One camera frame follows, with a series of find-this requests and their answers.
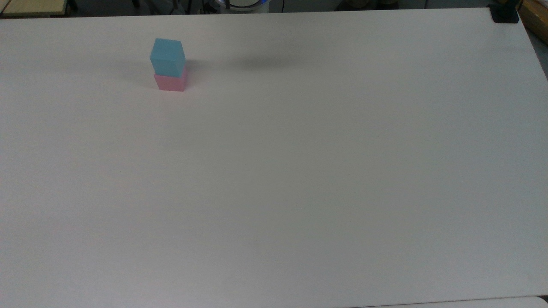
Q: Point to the brown wooden board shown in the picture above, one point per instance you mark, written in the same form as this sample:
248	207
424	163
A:
537	17

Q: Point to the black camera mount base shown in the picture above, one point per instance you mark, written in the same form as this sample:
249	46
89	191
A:
505	13

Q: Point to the yellow wooden table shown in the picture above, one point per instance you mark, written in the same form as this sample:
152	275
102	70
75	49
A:
32	6

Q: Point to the blue cube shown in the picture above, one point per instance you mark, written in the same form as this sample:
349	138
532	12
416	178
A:
168	55

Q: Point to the pink cube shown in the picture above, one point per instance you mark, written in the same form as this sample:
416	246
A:
170	83

